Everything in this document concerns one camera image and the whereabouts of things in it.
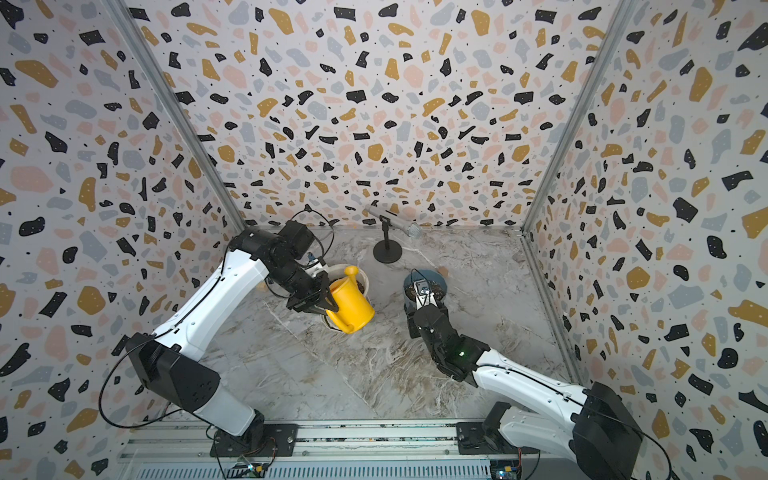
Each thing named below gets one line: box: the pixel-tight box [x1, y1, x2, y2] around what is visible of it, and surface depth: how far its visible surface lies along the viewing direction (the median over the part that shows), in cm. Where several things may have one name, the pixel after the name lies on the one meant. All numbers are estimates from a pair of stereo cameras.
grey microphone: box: [364, 204, 423, 239], surface depth 98 cm
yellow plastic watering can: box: [326, 265, 376, 334], surface depth 76 cm
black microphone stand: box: [373, 214, 403, 264], surface depth 115 cm
